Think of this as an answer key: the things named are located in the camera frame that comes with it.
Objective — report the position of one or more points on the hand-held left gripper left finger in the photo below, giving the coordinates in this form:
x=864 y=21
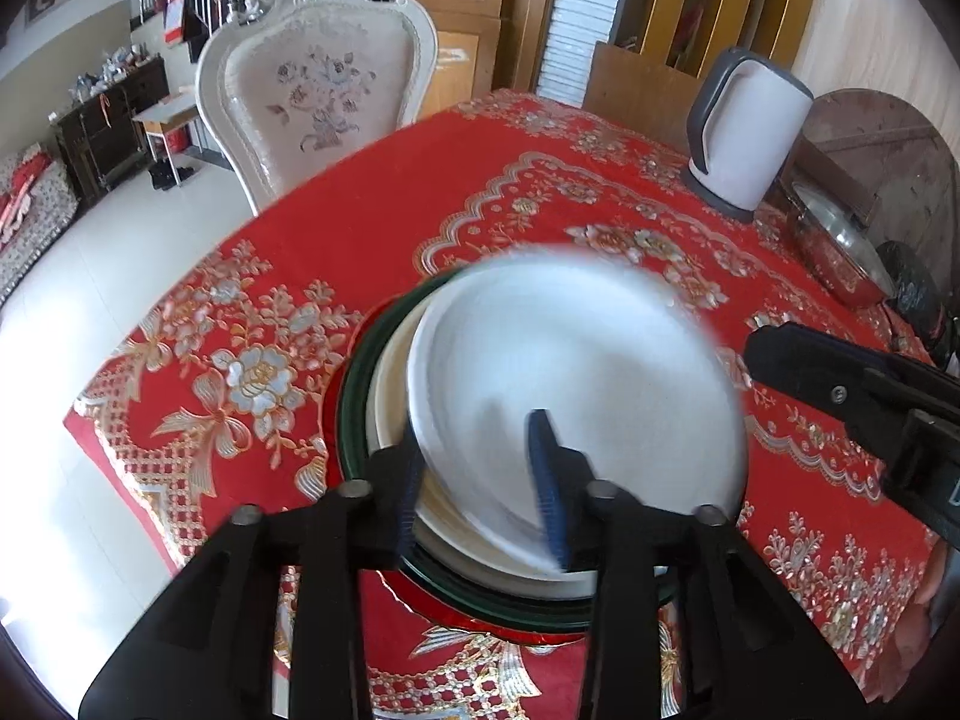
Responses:
x=409 y=517

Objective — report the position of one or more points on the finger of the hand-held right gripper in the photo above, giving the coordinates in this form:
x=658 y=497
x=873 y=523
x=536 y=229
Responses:
x=810 y=367

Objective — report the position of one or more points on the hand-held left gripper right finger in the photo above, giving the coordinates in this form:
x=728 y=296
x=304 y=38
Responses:
x=546 y=495

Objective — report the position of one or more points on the green plastic bowl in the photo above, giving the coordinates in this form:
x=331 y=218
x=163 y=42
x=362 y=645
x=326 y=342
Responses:
x=351 y=420

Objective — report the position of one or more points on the cream plastic plate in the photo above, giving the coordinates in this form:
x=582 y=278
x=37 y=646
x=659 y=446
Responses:
x=386 y=390

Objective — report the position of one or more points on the white foam bowl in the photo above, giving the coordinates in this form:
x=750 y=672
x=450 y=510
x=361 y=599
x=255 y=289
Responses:
x=600 y=345

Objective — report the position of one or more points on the person's right hand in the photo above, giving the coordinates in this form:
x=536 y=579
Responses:
x=919 y=615

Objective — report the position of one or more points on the steel pot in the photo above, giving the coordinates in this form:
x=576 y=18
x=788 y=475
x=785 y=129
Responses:
x=840 y=271

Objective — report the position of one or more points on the black plastic bag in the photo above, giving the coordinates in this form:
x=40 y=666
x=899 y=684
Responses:
x=907 y=277

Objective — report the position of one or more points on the glass pot lid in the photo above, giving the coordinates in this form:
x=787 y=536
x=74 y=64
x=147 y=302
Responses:
x=836 y=223

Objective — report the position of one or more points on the white electric kettle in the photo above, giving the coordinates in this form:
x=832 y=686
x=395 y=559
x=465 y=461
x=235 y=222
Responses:
x=750 y=135

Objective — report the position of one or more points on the round wooden tabletop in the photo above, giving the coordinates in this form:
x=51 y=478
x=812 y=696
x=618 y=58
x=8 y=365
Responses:
x=885 y=124

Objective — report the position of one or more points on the red floral tablecloth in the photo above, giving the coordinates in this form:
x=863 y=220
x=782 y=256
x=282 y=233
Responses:
x=300 y=255

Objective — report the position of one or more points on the brown wooden board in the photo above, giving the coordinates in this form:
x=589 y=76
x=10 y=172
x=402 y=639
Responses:
x=630 y=79

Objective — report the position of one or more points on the black boot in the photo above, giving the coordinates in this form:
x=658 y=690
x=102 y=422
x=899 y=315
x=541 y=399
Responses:
x=181 y=174
x=159 y=180

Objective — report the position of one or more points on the white louvered door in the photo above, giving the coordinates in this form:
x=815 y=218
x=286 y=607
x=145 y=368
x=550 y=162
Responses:
x=577 y=22

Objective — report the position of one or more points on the ornate white chair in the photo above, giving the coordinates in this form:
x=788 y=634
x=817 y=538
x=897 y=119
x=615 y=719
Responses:
x=315 y=90

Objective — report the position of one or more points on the floral covered sofa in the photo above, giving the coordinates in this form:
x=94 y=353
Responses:
x=41 y=232

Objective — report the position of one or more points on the small desk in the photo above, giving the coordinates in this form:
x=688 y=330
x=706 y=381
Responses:
x=165 y=111

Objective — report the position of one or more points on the wooden cabinet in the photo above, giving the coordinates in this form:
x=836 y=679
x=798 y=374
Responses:
x=450 y=30

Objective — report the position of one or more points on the dark wooden sideboard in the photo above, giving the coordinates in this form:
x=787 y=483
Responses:
x=97 y=135

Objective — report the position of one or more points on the red cloth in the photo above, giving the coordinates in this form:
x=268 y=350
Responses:
x=15 y=210

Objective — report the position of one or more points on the red white paper sign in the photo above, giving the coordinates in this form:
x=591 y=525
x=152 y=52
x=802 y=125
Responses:
x=176 y=22

